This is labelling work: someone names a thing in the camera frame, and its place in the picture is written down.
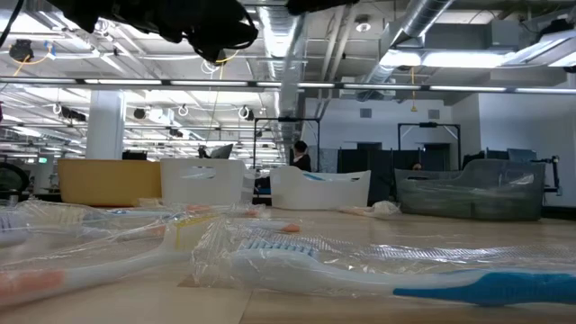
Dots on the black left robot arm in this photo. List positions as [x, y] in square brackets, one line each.
[112, 11]

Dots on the black ceiling device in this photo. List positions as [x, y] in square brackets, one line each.
[21, 49]

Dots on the yellow plastic bin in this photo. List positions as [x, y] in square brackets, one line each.
[108, 180]

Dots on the silver ventilation duct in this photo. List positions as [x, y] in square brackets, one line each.
[418, 18]
[283, 45]

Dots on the black background stand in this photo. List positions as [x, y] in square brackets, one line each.
[556, 173]

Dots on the person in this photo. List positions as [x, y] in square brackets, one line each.
[416, 166]
[300, 155]

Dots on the long ceiling light rail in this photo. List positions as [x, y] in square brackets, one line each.
[405, 87]

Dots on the white pillar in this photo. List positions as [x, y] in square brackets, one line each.
[105, 130]

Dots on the narrow white plastic bin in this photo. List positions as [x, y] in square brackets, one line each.
[202, 180]

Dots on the dark office partition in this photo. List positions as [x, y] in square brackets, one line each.
[382, 162]

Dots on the background computer monitor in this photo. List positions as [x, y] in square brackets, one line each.
[222, 150]

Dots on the brown plastic bin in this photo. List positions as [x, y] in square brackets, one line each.
[472, 193]

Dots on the blue toothbrush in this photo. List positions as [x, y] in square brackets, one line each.
[119, 211]
[313, 176]
[292, 270]

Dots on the black gantry frame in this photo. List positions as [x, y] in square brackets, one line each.
[270, 119]
[427, 123]

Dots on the wide white plastic bin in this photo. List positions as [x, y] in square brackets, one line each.
[315, 193]

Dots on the round ceiling sensor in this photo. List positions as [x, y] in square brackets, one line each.
[362, 24]

